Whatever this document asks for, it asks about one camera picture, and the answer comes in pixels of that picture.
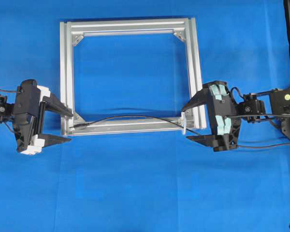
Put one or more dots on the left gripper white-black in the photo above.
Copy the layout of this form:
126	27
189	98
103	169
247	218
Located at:
26	113

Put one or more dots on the right gripper black-teal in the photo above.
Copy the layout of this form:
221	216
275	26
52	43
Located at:
221	109

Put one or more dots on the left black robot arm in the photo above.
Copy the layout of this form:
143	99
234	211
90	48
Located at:
6	111

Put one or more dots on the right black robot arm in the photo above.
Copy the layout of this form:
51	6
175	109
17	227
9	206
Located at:
271	106

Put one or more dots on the silver aluminium extrusion frame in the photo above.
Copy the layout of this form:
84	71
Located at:
72	33

